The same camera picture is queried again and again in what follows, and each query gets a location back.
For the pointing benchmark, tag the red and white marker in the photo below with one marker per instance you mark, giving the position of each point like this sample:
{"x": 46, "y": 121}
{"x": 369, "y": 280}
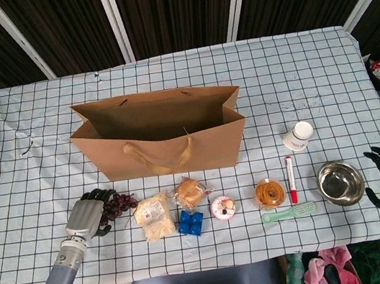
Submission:
{"x": 291, "y": 179}

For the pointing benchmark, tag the brown paper bag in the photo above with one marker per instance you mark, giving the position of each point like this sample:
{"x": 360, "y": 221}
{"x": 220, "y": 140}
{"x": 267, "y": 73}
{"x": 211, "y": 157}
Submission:
{"x": 206, "y": 150}

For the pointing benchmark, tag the dark green garment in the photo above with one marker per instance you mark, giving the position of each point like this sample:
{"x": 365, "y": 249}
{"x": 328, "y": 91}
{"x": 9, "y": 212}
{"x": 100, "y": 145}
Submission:
{"x": 374, "y": 260}

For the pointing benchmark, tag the mint green scrubbing brush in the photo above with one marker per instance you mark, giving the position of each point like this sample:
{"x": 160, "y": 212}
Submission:
{"x": 296, "y": 210}

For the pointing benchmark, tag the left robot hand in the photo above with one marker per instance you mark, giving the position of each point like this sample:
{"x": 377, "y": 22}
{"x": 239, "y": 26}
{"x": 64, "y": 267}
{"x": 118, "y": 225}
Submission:
{"x": 86, "y": 217}

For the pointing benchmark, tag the teal patterned cloth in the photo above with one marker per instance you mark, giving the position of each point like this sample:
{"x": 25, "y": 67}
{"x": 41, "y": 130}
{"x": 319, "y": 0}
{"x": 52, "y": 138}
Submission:
{"x": 294, "y": 274}

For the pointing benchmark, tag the dark red grape bunch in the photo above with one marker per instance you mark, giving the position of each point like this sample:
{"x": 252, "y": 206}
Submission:
{"x": 121, "y": 201}

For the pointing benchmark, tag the pink toy strawberry cake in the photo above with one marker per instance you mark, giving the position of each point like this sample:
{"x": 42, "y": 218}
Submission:
{"x": 219, "y": 210}

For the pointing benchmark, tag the stainless steel bowl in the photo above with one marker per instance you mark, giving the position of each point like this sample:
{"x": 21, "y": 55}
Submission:
{"x": 341, "y": 184}

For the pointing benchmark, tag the yellow food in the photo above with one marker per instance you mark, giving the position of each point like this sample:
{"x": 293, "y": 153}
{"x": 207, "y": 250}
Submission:
{"x": 155, "y": 217}

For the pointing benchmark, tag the dark folding partition screen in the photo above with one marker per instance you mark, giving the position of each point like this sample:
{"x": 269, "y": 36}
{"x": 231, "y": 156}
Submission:
{"x": 171, "y": 6}

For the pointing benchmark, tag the white paper cup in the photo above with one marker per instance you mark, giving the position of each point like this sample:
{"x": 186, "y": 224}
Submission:
{"x": 297, "y": 138}

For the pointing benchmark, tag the blue toy building block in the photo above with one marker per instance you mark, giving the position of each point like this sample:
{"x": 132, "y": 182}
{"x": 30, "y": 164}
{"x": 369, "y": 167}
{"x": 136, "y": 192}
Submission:
{"x": 190, "y": 223}

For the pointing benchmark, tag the bread bun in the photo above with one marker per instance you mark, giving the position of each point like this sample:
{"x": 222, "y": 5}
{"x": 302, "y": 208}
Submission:
{"x": 188, "y": 193}

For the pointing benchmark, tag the blue checkered tablecloth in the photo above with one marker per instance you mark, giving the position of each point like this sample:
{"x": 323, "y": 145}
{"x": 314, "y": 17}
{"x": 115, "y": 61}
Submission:
{"x": 54, "y": 179}

